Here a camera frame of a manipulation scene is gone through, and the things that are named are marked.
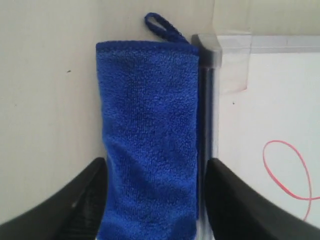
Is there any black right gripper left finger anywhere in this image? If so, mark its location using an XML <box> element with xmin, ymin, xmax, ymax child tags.
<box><xmin>0</xmin><ymin>157</ymin><xmax>108</xmax><ymax>240</ymax></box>

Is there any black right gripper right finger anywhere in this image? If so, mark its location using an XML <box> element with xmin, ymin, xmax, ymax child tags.
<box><xmin>206</xmin><ymin>158</ymin><xmax>320</xmax><ymax>240</ymax></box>

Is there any blue microfiber cloth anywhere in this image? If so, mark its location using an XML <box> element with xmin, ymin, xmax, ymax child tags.
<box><xmin>96</xmin><ymin>12</ymin><xmax>199</xmax><ymax>240</ymax></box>

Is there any clear tape front left corner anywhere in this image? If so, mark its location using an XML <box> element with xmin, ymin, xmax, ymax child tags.
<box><xmin>212</xmin><ymin>0</ymin><xmax>253</xmax><ymax>95</ymax></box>

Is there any white board with aluminium frame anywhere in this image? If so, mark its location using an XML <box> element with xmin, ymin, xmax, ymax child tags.
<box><xmin>191</xmin><ymin>33</ymin><xmax>320</xmax><ymax>240</ymax></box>

